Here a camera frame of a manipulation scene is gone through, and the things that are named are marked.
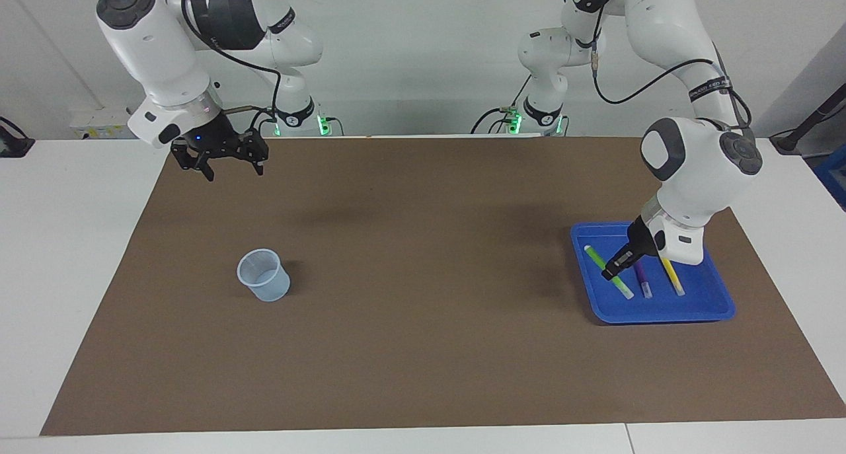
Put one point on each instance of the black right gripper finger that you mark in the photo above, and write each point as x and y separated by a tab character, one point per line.
259	166
207	171

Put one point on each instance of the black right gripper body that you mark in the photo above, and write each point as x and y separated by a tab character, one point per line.
215	147

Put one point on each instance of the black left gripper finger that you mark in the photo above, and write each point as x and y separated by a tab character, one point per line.
629	256
609	274

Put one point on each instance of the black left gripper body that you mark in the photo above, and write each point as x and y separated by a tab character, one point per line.
641	239

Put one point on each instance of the green pen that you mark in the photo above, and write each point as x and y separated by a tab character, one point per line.
622	289

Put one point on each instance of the purple pen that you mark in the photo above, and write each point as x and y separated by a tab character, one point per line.
644	283

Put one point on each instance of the yellow pen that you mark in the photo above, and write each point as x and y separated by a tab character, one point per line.
674	279

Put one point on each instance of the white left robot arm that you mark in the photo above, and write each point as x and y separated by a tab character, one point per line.
694	163

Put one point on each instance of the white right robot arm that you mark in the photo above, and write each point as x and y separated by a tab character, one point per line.
158	51

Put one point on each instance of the blue plastic tray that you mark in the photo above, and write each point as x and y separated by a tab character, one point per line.
700	302

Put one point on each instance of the translucent plastic cup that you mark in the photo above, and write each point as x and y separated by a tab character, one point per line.
264	279

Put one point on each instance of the brown table mat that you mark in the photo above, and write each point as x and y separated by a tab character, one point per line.
423	348

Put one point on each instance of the blue crate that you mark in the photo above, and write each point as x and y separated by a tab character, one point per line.
834	176

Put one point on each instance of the black stand pole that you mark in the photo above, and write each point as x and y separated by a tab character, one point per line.
816	117

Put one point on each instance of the white wall socket box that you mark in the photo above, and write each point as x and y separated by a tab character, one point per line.
99	120

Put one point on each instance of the black clamp mount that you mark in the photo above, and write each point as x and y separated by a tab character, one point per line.
13	143

